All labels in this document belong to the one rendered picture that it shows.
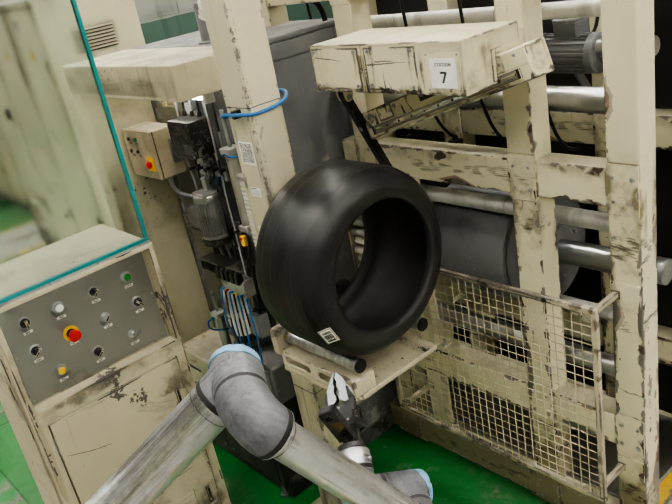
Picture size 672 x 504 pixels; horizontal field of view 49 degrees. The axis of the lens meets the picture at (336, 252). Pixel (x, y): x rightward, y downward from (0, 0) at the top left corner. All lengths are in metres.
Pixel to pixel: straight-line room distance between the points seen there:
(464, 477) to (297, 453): 1.67
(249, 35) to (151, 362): 1.14
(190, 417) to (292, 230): 0.64
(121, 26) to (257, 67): 3.32
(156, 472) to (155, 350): 0.98
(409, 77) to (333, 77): 0.32
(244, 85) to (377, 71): 0.40
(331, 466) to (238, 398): 0.26
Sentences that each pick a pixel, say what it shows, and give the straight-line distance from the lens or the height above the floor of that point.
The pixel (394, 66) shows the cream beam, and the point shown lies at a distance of 2.13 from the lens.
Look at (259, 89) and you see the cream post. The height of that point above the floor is 1.70.
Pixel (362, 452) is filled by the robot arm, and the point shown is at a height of 0.89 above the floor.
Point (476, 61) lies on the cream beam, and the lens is 2.01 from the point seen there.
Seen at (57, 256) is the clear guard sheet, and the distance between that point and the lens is 2.43.
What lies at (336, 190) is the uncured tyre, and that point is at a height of 1.44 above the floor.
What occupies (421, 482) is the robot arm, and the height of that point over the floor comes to 0.81.
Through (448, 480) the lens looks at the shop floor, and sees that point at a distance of 3.16.
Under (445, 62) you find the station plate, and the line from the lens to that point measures 2.00.
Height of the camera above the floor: 2.08
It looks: 23 degrees down
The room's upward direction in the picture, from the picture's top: 11 degrees counter-clockwise
